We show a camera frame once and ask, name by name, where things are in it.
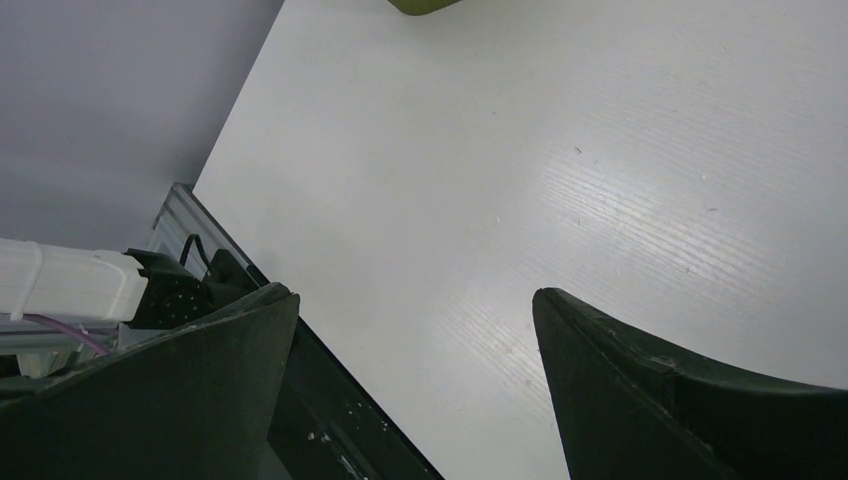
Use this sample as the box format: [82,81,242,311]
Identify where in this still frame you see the aluminium frame rail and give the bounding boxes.
[0,183,220,379]

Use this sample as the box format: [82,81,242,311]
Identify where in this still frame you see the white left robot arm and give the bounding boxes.
[1,236,263,335]

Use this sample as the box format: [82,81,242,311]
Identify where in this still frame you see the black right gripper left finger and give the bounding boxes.
[1,283,300,479]

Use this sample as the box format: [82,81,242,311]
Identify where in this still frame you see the green plastic mesh bin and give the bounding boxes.
[388,0,460,16]

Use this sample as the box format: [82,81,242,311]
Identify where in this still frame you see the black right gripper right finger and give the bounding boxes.
[532,288,847,479]

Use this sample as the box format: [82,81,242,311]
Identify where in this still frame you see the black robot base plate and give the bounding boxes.
[267,319,443,480]

